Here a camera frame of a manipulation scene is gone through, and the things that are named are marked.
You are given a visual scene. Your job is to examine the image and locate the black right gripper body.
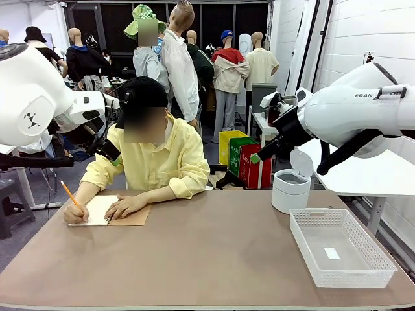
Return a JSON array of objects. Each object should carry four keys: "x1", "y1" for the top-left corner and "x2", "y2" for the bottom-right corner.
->
[{"x1": 274, "y1": 106, "x2": 314, "y2": 147}]

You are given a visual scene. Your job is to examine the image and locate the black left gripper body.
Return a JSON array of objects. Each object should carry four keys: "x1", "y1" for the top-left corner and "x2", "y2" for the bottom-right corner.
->
[{"x1": 71, "y1": 118, "x2": 108, "y2": 152}]

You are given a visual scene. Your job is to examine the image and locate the orange pencil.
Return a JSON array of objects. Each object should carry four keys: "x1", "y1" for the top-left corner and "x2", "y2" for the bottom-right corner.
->
[{"x1": 60, "y1": 180, "x2": 81, "y2": 208}]

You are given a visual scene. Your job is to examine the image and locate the spiral notebook brown cover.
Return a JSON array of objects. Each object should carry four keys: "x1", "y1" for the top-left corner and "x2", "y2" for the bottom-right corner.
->
[{"x1": 67, "y1": 194, "x2": 152, "y2": 227}]

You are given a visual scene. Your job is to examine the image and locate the person's right forearm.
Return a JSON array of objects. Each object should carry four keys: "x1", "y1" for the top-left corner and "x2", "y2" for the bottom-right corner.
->
[{"x1": 76, "y1": 180, "x2": 99, "y2": 209}]

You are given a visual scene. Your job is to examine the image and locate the person's left forearm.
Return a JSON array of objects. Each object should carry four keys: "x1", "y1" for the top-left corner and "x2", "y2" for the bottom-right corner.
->
[{"x1": 136, "y1": 184, "x2": 181, "y2": 207}]

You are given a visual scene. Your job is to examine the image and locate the person's left hand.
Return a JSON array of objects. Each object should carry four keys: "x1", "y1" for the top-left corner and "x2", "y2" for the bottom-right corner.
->
[{"x1": 112, "y1": 194, "x2": 144, "y2": 220}]

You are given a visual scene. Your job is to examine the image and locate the person's right hand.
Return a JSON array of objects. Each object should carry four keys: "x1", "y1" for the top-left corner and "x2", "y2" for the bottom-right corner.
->
[{"x1": 63, "y1": 202, "x2": 90, "y2": 225}]

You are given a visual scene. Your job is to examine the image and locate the small white side table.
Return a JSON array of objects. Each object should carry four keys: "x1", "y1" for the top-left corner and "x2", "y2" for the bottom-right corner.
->
[{"x1": 249, "y1": 111, "x2": 280, "y2": 147}]

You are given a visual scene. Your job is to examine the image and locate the red recycling bag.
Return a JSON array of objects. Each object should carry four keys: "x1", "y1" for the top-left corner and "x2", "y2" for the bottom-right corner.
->
[{"x1": 239, "y1": 143, "x2": 273, "y2": 190}]

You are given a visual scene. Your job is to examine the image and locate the green recycling bag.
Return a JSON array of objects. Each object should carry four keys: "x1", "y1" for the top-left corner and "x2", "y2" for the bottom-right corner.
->
[{"x1": 228, "y1": 136, "x2": 261, "y2": 178}]

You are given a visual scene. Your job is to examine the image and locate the person in yellow shirt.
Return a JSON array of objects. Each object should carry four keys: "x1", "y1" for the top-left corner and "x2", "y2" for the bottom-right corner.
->
[{"x1": 80, "y1": 106, "x2": 211, "y2": 200}]

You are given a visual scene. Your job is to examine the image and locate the gray box bin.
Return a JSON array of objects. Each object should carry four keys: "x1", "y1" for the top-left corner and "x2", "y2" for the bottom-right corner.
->
[{"x1": 252, "y1": 83, "x2": 278, "y2": 114}]

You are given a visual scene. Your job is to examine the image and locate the white round trash can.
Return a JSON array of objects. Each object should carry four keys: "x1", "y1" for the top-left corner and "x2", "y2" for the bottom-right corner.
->
[{"x1": 271, "y1": 149, "x2": 314, "y2": 214}]

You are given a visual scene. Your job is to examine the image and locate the black chair base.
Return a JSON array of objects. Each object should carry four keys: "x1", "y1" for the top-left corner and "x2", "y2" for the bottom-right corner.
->
[{"x1": 209, "y1": 163, "x2": 246, "y2": 190}]

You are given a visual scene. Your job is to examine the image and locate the black baseball cap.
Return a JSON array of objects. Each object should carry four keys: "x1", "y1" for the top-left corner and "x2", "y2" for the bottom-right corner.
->
[{"x1": 115, "y1": 76, "x2": 169, "y2": 130}]

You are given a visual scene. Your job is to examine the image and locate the mannequin cream shirt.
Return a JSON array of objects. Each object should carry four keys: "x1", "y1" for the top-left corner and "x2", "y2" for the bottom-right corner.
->
[{"x1": 244, "y1": 31, "x2": 280, "y2": 93}]

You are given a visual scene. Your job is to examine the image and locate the mannequin in black hoodie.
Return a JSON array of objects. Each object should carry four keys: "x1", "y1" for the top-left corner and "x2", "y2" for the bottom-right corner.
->
[{"x1": 66, "y1": 27, "x2": 110, "y2": 91}]

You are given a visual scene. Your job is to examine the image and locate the white desk with legs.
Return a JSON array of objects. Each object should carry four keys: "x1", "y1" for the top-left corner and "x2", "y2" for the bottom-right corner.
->
[{"x1": 0, "y1": 144, "x2": 62, "y2": 210}]

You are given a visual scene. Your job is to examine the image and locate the mannequin red beige jacket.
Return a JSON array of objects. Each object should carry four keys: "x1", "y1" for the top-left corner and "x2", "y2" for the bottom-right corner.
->
[{"x1": 210, "y1": 36, "x2": 250, "y2": 144}]

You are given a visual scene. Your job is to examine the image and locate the mannequin in gray shirt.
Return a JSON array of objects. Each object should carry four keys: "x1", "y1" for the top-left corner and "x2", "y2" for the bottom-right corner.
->
[{"x1": 132, "y1": 32, "x2": 171, "y2": 94}]

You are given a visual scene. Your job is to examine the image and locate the mannequin in dark top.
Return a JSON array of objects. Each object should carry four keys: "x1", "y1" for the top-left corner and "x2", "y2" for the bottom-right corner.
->
[{"x1": 27, "y1": 38, "x2": 69, "y2": 78}]

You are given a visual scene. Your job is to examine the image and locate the white tower fan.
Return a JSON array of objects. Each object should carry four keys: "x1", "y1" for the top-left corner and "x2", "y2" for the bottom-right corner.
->
[{"x1": 238, "y1": 33, "x2": 254, "y2": 108}]

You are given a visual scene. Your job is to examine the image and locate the large white table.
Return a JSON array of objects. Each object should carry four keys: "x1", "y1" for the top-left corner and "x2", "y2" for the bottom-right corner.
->
[{"x1": 296, "y1": 135, "x2": 415, "y2": 237}]

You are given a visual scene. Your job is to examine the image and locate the gray plastic stool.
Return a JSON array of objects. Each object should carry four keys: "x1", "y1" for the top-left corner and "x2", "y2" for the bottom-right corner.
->
[{"x1": 0, "y1": 178, "x2": 36, "y2": 240}]

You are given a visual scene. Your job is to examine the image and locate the mannequin dark green jacket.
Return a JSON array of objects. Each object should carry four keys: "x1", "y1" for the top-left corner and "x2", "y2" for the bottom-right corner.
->
[{"x1": 185, "y1": 30, "x2": 215, "y2": 111}]

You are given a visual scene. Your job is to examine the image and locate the tall mannequin white shirt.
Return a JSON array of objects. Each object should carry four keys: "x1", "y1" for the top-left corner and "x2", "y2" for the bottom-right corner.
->
[{"x1": 160, "y1": 0, "x2": 200, "y2": 129}]

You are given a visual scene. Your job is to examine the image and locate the black bucket hat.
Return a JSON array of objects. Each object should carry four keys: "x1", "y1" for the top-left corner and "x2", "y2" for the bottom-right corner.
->
[{"x1": 24, "y1": 26, "x2": 47, "y2": 43}]

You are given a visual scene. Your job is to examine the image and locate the green checked sun hat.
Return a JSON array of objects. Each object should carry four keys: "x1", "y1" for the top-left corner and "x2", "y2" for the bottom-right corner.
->
[{"x1": 124, "y1": 3, "x2": 167, "y2": 40}]

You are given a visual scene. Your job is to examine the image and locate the white perforated plastic basket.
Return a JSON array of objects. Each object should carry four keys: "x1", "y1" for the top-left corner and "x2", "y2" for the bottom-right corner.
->
[{"x1": 289, "y1": 208, "x2": 399, "y2": 288}]

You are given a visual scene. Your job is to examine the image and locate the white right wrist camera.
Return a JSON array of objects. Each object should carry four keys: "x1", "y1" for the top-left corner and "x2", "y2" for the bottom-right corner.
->
[{"x1": 260, "y1": 91, "x2": 283, "y2": 110}]

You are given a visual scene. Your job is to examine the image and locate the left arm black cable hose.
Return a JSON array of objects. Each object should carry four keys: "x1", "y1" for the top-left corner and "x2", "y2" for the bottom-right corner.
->
[{"x1": 0, "y1": 152, "x2": 75, "y2": 171}]

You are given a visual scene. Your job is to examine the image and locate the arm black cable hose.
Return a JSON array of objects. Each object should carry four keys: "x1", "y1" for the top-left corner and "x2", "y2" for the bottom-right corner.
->
[
  {"x1": 0, "y1": 152, "x2": 75, "y2": 171},
  {"x1": 316, "y1": 128, "x2": 384, "y2": 176}
]

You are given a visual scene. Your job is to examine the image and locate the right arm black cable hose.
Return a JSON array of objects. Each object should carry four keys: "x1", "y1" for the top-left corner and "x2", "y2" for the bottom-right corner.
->
[{"x1": 316, "y1": 128, "x2": 384, "y2": 176}]

